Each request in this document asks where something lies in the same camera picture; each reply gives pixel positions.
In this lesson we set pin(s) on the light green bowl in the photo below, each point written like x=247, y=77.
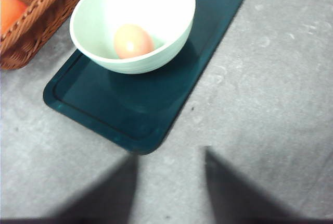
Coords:
x=95, y=25

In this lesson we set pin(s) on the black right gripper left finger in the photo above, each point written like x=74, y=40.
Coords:
x=110, y=200

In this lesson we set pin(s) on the beige egg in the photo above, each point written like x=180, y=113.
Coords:
x=132, y=40

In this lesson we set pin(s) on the brown wicker basket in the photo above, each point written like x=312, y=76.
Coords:
x=31, y=32

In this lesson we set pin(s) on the orange tangerine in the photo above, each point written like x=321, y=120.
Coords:
x=10, y=10

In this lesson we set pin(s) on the dark blue rectangular tray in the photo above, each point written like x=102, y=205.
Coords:
x=142, y=111

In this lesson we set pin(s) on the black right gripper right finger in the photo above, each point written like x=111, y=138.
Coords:
x=238, y=201

